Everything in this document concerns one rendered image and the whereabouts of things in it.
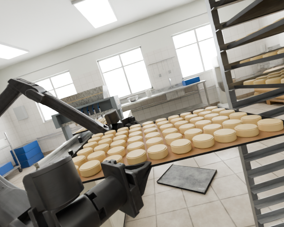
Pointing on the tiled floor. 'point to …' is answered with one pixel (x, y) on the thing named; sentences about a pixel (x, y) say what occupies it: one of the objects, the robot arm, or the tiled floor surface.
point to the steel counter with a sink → (176, 91)
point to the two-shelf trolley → (14, 155)
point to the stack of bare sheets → (188, 178)
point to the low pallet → (279, 101)
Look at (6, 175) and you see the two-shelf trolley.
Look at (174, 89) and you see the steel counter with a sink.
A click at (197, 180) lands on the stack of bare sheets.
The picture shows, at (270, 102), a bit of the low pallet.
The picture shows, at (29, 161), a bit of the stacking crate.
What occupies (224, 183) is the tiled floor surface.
